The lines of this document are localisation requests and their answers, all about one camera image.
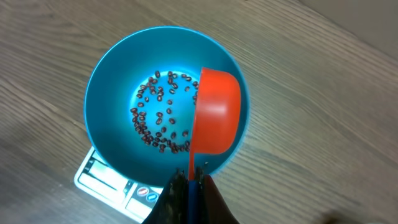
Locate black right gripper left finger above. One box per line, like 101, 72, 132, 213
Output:
142, 169, 188, 224

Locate red beans in bowl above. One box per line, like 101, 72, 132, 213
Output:
130, 70, 200, 154

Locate white digital kitchen scale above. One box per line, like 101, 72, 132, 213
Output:
74, 147, 162, 223

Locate red measuring scoop blue handle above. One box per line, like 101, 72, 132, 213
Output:
187, 68, 241, 224

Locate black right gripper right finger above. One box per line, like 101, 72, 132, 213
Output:
195, 162, 239, 224

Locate teal plastic bowl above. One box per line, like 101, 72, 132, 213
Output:
84, 26, 250, 187

